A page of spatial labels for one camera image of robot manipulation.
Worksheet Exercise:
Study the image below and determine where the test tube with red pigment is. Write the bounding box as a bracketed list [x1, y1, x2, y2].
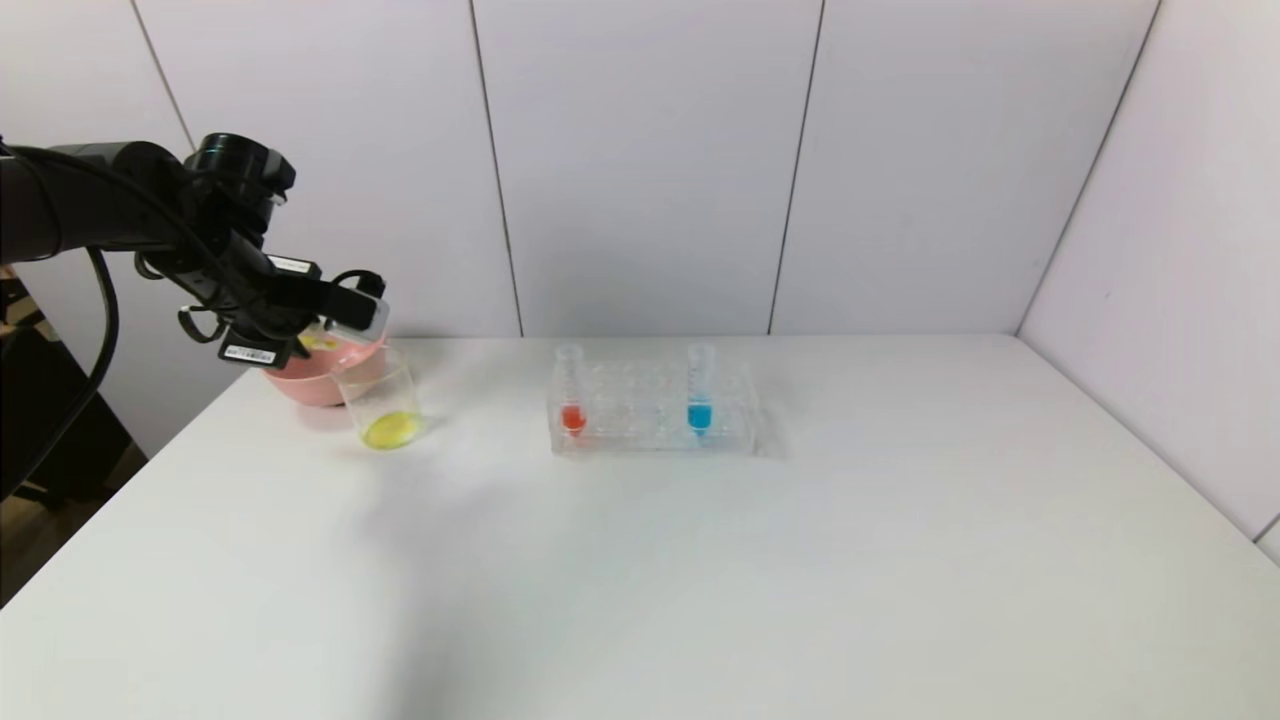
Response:
[555, 344, 589, 439]

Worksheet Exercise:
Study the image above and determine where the test tube with blue pigment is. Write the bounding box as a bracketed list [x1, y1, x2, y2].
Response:
[686, 344, 717, 439]

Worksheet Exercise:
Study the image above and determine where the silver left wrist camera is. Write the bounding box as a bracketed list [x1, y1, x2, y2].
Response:
[325, 288, 390, 337]

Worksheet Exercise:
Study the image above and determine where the clear acrylic test tube rack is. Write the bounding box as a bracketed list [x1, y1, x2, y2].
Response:
[547, 355, 762, 458]

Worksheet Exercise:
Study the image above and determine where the pink plastic bowl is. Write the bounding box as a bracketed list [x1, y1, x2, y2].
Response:
[263, 325, 391, 408]

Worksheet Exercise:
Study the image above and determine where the clear glass beaker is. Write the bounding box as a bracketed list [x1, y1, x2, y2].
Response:
[333, 345, 430, 452]

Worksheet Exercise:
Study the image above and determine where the black background furniture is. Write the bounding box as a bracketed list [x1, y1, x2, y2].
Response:
[0, 275, 149, 601]

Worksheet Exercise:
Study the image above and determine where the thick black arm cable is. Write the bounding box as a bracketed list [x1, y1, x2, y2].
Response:
[0, 245, 121, 501]

